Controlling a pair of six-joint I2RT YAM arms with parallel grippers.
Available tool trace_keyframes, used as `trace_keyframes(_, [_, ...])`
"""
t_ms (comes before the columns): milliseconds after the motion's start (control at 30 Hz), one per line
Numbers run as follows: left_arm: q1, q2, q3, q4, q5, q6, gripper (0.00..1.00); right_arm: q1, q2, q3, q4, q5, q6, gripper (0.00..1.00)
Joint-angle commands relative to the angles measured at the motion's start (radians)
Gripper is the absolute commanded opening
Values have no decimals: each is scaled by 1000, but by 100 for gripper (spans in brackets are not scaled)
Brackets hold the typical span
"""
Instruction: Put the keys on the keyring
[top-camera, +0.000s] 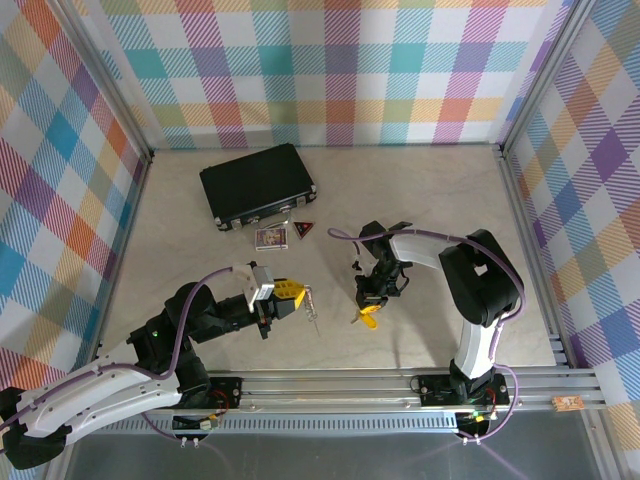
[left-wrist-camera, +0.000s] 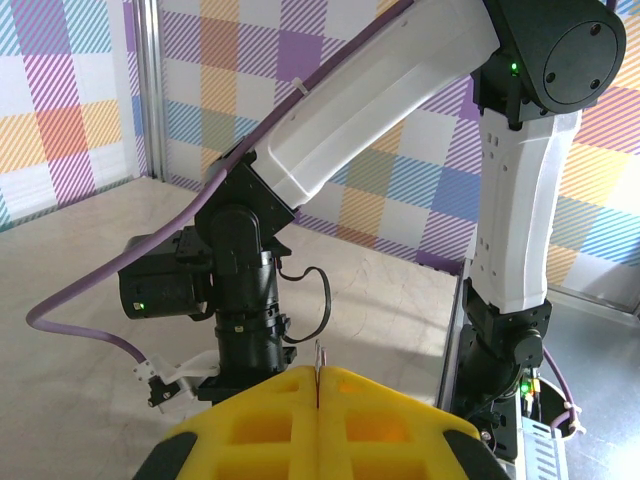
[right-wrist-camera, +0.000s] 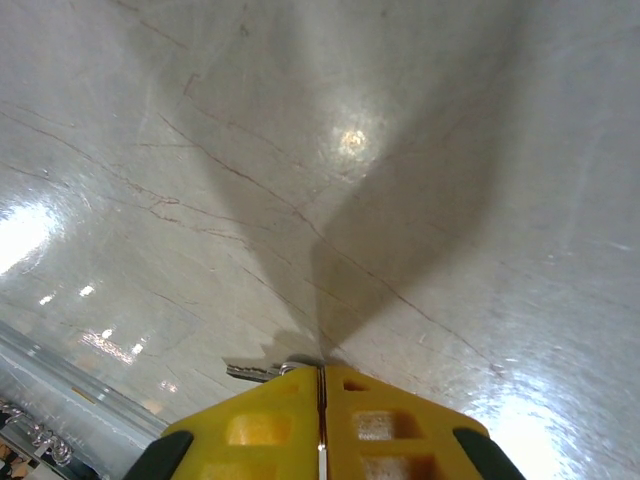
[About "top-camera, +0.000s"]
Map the aluminium side rail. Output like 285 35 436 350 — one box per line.
92 149 154 361
497 149 574 369

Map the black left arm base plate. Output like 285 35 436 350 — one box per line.
205 377 245 411

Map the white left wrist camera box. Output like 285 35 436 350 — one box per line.
232 262 277 307

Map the key with yellow tag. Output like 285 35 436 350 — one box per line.
349 304 382 333

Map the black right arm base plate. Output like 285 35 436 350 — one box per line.
417 372 511 407

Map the aluminium corner post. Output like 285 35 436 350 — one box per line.
497 0 594 159
59 0 154 161

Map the purple card box keychain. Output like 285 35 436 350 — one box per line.
253 225 292 253

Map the black briefcase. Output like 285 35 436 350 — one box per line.
198 143 320 234

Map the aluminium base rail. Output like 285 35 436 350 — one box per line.
169 372 609 416

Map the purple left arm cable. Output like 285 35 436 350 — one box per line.
0 267 236 444

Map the slotted grey cable tray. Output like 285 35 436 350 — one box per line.
74 417 461 435

